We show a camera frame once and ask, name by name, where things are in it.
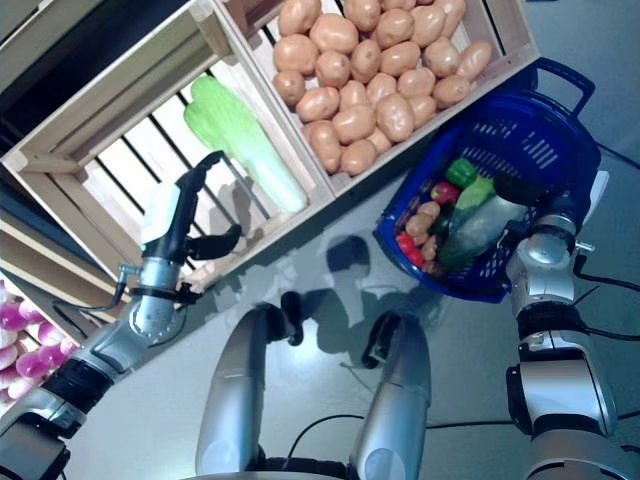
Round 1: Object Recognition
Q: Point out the red apple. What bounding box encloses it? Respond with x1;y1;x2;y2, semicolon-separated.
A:
430;182;461;204

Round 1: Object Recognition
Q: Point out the slatted wooden cabbage crate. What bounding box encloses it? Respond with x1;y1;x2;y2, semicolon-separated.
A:
0;0;336;296

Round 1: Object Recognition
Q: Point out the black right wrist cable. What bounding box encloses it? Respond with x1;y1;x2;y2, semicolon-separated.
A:
574;269;640;294

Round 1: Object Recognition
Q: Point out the wooden display stand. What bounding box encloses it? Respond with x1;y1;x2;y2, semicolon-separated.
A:
0;212;134;314

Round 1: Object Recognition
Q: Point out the dark green cucumber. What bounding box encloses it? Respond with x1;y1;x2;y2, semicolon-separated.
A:
430;207;456;239

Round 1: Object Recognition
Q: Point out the green bell pepper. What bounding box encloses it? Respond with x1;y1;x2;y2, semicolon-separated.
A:
445;158;478;186

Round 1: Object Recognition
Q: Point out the dark robot torso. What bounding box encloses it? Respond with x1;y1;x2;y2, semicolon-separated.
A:
249;457;361;480

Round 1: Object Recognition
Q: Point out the silver left robot leg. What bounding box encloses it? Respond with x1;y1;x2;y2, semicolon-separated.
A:
194;292;306;480

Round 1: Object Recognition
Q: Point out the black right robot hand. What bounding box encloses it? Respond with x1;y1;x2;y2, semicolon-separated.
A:
493;172;585;230

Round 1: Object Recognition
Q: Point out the black floor cable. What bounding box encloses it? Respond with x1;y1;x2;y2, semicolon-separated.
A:
597;141;640;167
289;412;371;459

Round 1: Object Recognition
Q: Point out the blue plastic shopping basket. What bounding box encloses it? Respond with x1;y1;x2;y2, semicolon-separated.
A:
373;57;610;305

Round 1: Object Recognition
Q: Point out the wooden potato crate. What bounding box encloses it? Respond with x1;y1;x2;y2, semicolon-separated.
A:
214;0;541;199

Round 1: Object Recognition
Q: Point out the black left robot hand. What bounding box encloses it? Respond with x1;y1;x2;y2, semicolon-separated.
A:
141;149;244;265

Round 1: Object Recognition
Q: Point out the red pepper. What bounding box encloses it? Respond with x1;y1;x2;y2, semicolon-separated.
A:
397;233;426;264

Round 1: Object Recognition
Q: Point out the silver right robot leg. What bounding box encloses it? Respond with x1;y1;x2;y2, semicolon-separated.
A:
349;309;432;480

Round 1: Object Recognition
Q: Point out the silver robot leg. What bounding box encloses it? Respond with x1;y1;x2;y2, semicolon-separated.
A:
349;309;432;480
194;292;306;480

